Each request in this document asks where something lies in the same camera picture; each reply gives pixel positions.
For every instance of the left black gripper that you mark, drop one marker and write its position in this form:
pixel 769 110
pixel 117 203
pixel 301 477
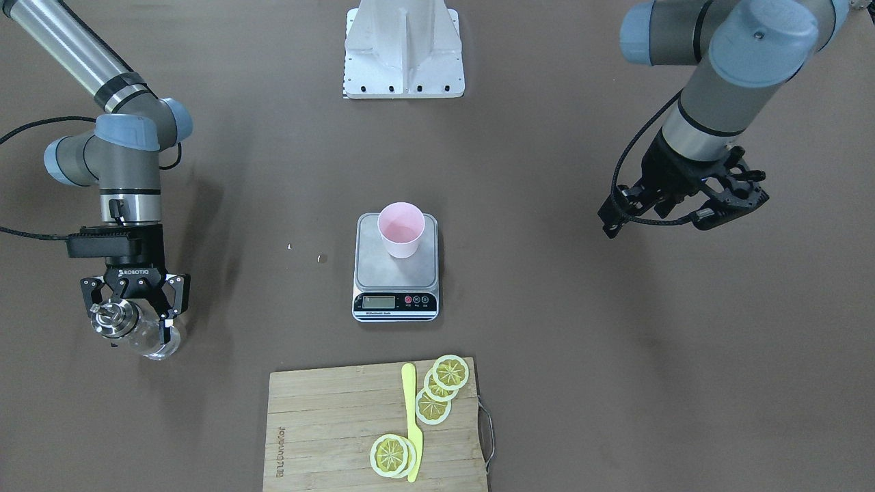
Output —
pixel 668 171

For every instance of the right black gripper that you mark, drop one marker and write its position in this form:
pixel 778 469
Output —
pixel 139 272

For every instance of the clear glass sauce bottle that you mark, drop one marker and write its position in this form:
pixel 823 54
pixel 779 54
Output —
pixel 127 323

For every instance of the pink plastic cup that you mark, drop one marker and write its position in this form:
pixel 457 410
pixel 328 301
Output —
pixel 401 226

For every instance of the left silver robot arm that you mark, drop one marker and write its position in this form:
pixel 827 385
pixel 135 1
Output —
pixel 742 52

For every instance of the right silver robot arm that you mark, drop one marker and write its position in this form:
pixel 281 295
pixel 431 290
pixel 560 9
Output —
pixel 121 154

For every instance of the silver kitchen scale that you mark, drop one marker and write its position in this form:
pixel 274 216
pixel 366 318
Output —
pixel 388 289

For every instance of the wooden cutting board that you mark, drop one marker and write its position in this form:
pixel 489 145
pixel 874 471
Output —
pixel 322 422

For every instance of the lemon slice toy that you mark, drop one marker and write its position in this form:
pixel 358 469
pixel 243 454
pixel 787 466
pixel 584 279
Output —
pixel 393 456
pixel 450 372
pixel 430 411
pixel 436 392

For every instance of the yellow plastic knife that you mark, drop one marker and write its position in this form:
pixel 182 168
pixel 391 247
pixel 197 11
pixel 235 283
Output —
pixel 414 433

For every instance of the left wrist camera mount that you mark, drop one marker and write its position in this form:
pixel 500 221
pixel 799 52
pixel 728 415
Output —
pixel 732 187

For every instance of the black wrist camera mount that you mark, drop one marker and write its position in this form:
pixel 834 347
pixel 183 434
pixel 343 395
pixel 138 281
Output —
pixel 94 242

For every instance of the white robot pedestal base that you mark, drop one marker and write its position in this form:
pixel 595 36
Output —
pixel 403 50

